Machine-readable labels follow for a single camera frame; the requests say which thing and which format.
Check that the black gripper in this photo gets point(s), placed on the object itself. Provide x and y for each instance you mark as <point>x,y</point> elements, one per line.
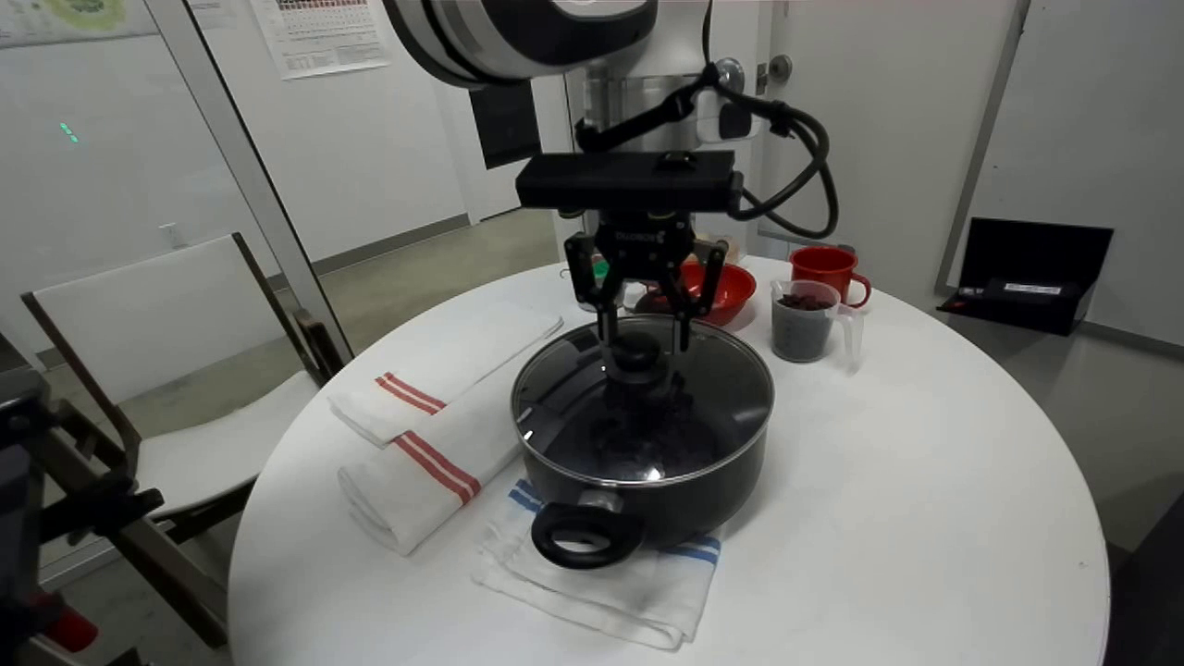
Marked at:
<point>650,237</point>

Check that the glass pot lid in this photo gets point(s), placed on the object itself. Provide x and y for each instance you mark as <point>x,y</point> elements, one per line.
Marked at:
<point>651,411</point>

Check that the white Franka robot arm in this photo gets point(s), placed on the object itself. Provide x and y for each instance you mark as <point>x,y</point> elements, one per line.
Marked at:
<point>519,31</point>

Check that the black cooking pot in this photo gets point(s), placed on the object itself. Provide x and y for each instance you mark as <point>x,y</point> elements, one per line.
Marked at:
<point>641,487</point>

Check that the red bowl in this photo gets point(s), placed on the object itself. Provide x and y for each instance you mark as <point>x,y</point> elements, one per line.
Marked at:
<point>736,294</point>

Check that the clear measuring cup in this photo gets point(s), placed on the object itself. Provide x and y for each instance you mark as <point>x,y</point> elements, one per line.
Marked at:
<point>800,326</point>

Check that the red cup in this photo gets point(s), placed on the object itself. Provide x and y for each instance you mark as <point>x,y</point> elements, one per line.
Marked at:
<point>825,267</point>

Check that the white red-striped towel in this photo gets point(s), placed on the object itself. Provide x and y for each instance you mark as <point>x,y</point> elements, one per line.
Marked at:
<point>425,484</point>
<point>432,370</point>

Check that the white blue-striped towel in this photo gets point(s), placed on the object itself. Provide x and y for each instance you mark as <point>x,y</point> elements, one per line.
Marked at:
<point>617,586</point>

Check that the white folding chair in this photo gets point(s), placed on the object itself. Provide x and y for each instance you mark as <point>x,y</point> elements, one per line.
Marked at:
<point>160,320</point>

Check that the black tripod stand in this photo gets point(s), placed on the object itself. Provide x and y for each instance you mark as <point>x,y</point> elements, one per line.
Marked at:
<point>37,492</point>

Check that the poster with green circle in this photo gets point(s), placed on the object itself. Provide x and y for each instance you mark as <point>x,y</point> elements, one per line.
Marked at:
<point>60,16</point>

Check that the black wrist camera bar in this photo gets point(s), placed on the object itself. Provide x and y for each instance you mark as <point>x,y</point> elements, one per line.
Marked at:
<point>629,184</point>

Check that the grey metal partition post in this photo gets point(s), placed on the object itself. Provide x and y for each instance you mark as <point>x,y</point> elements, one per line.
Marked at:
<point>247,173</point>

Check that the white wall poster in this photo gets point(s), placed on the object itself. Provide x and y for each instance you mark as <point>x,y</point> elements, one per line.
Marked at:
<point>319,31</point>

